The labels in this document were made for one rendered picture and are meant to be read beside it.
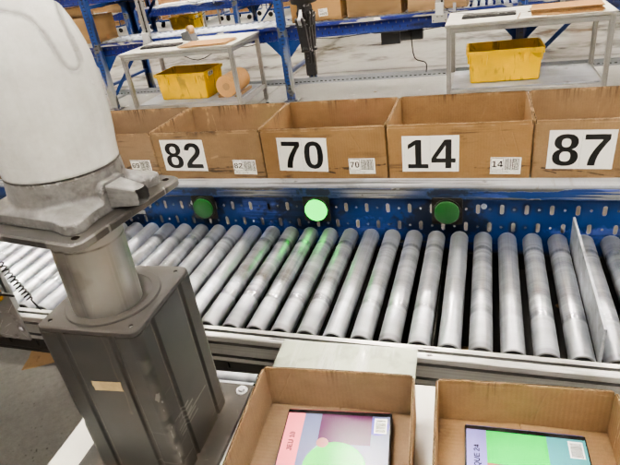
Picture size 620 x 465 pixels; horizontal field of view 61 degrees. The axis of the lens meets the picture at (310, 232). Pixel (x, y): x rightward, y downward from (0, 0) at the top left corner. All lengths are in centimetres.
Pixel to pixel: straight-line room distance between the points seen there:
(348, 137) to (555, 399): 92
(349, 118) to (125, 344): 126
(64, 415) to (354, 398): 163
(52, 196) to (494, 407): 77
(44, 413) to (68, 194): 184
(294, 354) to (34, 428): 150
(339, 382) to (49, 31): 71
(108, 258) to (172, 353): 19
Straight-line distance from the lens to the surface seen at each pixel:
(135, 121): 223
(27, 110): 71
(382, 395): 100
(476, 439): 98
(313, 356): 116
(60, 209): 74
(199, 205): 176
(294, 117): 191
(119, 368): 87
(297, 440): 97
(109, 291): 83
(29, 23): 72
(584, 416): 102
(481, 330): 121
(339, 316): 126
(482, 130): 152
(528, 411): 101
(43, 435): 241
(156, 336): 85
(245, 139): 168
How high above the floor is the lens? 153
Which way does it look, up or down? 29 degrees down
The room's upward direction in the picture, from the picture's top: 8 degrees counter-clockwise
